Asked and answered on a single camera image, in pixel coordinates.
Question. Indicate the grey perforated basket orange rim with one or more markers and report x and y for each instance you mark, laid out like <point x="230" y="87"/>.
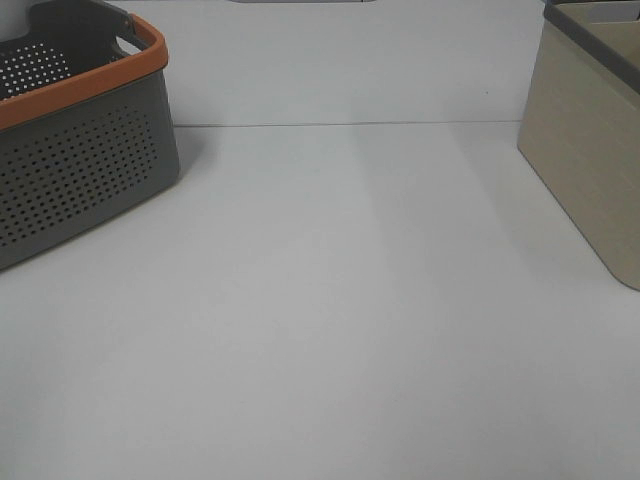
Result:
<point x="86" y="127"/>

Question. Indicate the beige storage bin grey rim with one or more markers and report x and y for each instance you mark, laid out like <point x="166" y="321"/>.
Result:
<point x="580" y="127"/>

